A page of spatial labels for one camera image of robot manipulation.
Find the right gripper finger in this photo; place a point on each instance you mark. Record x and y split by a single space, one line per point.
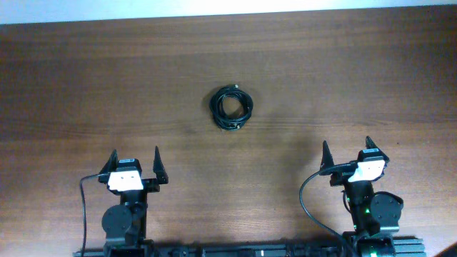
327 158
369 143

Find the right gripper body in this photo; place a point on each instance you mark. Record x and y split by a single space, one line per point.
341 178

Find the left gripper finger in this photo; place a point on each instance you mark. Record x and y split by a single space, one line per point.
111 164
158 168

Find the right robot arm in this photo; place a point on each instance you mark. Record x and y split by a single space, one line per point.
375 215

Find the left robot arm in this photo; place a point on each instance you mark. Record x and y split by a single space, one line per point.
125 223

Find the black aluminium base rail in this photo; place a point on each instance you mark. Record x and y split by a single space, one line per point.
395 247

